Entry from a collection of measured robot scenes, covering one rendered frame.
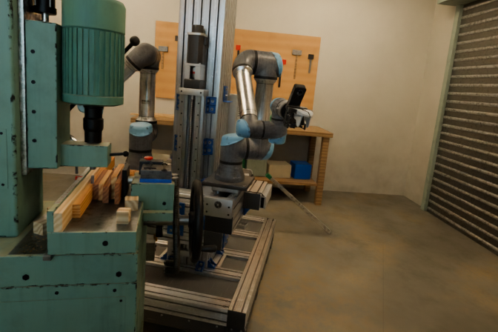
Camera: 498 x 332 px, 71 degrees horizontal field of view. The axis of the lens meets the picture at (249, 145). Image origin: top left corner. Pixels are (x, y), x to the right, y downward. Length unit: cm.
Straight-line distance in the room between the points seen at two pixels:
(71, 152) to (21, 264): 34
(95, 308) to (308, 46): 390
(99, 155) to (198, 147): 78
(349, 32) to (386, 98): 96
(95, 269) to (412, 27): 459
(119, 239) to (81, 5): 64
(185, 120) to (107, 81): 81
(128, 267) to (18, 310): 30
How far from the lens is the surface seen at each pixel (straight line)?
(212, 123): 191
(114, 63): 114
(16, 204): 122
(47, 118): 117
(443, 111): 457
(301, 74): 450
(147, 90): 200
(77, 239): 100
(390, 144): 500
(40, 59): 117
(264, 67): 170
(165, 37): 448
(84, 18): 113
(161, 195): 118
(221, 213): 165
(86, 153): 120
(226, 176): 172
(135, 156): 189
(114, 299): 116
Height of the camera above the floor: 130
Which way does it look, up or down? 10 degrees down
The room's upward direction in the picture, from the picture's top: 5 degrees clockwise
